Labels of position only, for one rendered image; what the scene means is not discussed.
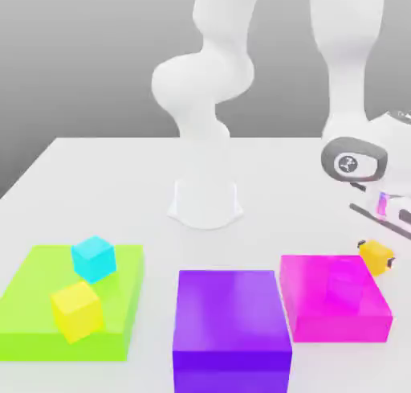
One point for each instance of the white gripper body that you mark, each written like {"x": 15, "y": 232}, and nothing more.
{"x": 382, "y": 223}

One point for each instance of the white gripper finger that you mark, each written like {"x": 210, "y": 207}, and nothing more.
{"x": 390, "y": 262}
{"x": 361, "y": 244}

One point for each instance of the small orange cube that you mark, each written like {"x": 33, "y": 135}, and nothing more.
{"x": 375, "y": 258}

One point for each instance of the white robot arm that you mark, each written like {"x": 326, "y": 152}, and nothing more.
{"x": 205, "y": 87}

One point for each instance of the small cyan cube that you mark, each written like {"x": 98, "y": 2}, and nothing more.
{"x": 93, "y": 259}

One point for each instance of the small yellow cube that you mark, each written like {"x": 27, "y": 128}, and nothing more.
{"x": 77, "y": 312}

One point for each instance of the large magenta box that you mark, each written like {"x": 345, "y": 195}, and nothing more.
{"x": 334, "y": 296}

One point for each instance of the large purple box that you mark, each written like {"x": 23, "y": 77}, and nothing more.
{"x": 231, "y": 328}

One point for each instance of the large green box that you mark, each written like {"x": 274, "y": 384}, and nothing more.
{"x": 29, "y": 303}

